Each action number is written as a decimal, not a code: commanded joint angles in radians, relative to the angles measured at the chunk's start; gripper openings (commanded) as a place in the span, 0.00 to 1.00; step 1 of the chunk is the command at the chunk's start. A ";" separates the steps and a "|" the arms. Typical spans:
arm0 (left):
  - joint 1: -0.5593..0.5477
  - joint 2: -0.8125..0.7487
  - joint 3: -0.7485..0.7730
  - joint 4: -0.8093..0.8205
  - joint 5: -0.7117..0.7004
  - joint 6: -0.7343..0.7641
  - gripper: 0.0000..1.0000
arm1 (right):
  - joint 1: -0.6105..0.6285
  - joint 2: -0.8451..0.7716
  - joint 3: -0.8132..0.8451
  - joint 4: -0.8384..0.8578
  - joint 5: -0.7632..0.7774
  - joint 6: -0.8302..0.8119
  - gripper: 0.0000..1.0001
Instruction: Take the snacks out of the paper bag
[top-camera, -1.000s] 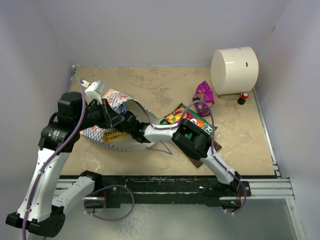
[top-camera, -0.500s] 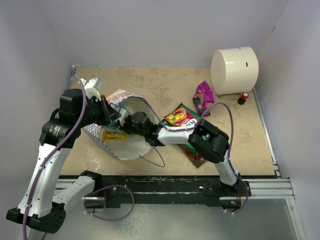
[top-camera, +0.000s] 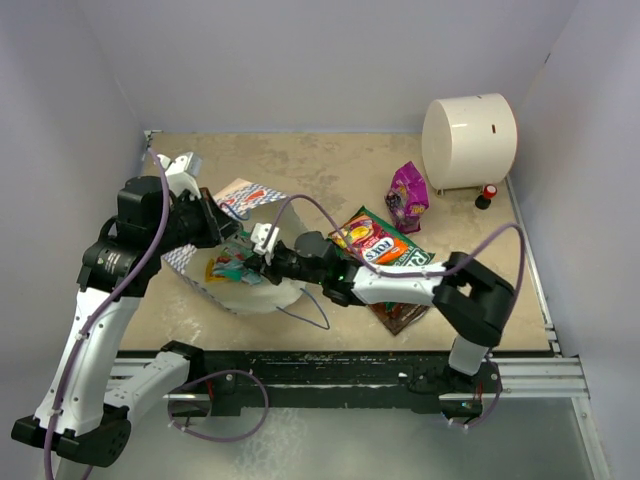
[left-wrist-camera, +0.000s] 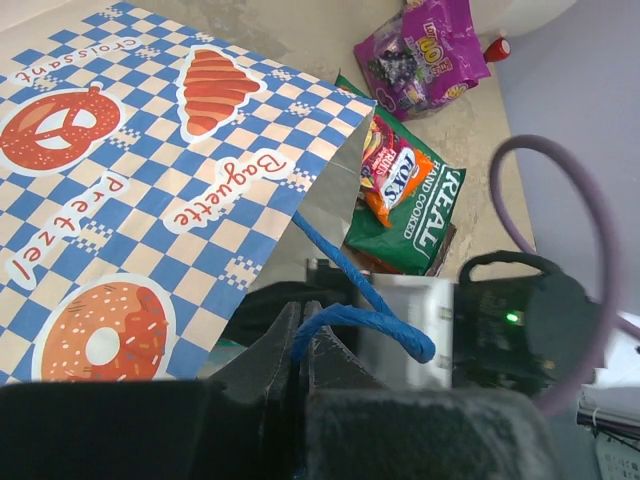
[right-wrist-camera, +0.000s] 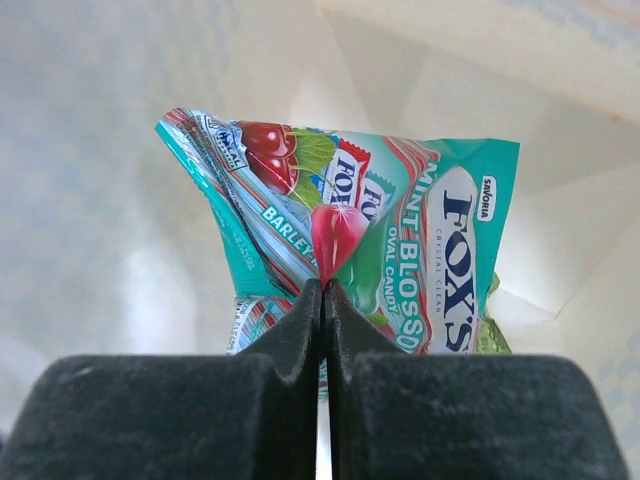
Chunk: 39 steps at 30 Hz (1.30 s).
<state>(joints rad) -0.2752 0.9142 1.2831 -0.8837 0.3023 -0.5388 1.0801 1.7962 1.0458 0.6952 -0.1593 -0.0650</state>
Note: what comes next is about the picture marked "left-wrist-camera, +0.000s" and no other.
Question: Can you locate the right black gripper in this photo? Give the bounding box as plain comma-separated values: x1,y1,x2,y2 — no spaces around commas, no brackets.
222,259,359,347

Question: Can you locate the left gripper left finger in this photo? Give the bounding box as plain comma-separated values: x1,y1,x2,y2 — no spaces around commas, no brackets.
1,303,300,479

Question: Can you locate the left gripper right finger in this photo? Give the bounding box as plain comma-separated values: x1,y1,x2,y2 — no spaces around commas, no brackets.
302,327,563,479

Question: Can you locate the dark green snack bag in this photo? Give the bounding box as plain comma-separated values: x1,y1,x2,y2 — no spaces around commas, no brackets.
344,106,466,276

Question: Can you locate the blue checkered paper bag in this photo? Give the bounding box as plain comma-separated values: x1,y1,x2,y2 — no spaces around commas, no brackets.
0,2,435,385

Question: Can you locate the colourful candy bag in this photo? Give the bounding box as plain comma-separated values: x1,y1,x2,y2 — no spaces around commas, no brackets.
360,114,434,228

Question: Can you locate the purple snack bag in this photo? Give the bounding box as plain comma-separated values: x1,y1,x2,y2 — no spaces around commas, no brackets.
354,0,491,121

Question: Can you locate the red black button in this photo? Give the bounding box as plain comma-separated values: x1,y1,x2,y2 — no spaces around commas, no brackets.
484,37,511,63

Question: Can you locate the white cylindrical container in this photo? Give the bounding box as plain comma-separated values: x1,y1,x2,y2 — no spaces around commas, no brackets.
469,0,576,37

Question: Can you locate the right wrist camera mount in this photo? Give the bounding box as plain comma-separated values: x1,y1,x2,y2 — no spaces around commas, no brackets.
356,273,454,390

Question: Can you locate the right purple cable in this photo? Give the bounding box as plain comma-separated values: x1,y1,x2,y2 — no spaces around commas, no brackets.
489,133,640,417

